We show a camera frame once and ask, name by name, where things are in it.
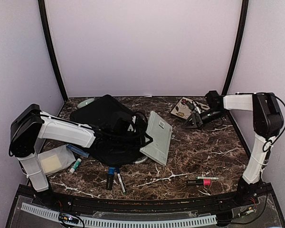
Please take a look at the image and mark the white slotted cable duct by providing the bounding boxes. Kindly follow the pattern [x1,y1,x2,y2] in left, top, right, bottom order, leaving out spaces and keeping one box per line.
[20,203,217,228]

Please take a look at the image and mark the wrist white camera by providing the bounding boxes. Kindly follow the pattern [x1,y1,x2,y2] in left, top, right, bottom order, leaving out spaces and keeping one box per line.
[126,115,136,132]
[190,101,201,114]

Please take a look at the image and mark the floral square plate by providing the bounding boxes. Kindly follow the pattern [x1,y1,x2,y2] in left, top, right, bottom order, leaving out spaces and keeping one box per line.
[171,97,209,120]

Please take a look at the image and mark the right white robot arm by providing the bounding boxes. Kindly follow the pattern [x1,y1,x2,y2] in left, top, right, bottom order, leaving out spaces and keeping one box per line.
[183,90,285,206]

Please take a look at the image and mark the left black frame post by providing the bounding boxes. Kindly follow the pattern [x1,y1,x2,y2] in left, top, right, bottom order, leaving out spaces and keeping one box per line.
[38,0,68,103]

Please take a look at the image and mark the sticky notes in plastic bag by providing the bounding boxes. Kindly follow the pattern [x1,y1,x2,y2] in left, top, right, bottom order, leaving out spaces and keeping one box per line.
[38,145,76,175]

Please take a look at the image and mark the right black frame post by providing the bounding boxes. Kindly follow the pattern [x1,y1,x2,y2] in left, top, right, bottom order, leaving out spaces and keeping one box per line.
[220,0,250,97]

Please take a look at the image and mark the dog picture book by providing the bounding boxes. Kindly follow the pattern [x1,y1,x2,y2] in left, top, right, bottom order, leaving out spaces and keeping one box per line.
[66,144,90,158]

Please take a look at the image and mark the blue cap white pen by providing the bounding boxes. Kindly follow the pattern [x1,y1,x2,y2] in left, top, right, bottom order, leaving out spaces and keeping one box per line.
[115,167,126,195]

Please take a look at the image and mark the white green glue stick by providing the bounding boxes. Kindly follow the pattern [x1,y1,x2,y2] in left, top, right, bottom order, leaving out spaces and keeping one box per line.
[69,158,82,173]

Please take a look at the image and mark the pale green notebook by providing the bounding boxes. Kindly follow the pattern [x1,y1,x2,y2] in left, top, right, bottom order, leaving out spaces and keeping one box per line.
[140,111,172,166]

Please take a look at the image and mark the black student backpack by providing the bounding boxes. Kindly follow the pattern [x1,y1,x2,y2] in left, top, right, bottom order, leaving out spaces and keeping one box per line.
[70,95,148,167]

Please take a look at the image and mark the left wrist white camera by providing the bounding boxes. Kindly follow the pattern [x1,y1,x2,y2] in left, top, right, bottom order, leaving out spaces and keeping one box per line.
[126,115,136,132]

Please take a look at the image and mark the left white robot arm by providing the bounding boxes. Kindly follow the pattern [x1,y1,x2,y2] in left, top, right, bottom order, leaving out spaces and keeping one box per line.
[9,104,153,207]

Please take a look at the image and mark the small green circuit board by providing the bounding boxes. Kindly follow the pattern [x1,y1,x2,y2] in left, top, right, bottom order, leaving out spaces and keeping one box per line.
[58,213,79,225]

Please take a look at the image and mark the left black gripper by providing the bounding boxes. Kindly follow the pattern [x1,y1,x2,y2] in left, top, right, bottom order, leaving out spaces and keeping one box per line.
[113,128,153,149]

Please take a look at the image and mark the thin white green pen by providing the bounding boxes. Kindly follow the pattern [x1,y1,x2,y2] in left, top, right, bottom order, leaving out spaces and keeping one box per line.
[196,176,224,181]

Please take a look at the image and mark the black frame post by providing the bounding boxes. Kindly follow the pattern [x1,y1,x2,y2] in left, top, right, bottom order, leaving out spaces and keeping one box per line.
[220,0,250,97]
[38,0,68,103]

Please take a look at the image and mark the pale green ceramic bowl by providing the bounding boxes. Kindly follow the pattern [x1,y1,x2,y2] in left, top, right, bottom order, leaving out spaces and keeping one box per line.
[77,98,95,109]

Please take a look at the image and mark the blue cap black highlighter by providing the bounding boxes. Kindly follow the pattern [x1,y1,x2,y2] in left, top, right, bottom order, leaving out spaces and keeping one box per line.
[105,167,115,190]

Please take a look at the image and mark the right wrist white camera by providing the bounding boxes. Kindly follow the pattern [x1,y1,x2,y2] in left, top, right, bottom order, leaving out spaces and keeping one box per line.
[190,101,201,114]

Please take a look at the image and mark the pink cap black highlighter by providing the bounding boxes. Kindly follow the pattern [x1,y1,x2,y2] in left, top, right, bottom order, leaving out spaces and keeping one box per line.
[186,179,211,186]

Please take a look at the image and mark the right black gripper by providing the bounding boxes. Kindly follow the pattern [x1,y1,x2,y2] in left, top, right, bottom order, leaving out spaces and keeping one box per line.
[181,108,225,130]

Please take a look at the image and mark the black front table rail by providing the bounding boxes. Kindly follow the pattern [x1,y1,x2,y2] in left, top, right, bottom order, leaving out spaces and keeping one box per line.
[33,187,259,216]

